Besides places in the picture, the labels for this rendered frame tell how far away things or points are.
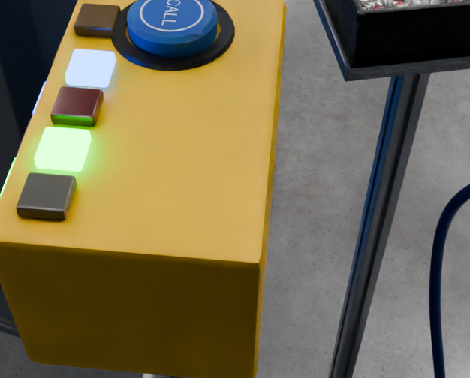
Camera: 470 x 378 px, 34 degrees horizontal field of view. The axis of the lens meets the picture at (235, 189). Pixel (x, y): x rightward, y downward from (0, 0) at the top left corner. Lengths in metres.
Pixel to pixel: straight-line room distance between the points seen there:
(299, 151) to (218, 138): 1.50
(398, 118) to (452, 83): 1.20
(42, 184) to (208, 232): 0.06
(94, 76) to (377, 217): 0.69
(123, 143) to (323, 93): 1.66
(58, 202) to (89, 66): 0.07
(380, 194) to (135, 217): 0.68
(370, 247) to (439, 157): 0.85
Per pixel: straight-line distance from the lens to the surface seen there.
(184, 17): 0.35
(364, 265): 1.06
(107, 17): 0.36
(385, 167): 0.91
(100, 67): 0.33
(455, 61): 0.77
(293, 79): 1.99
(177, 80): 0.33
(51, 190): 0.29
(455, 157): 1.86
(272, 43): 0.35
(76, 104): 0.32
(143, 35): 0.34
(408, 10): 0.72
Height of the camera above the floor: 1.29
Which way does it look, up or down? 49 degrees down
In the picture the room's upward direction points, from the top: 1 degrees clockwise
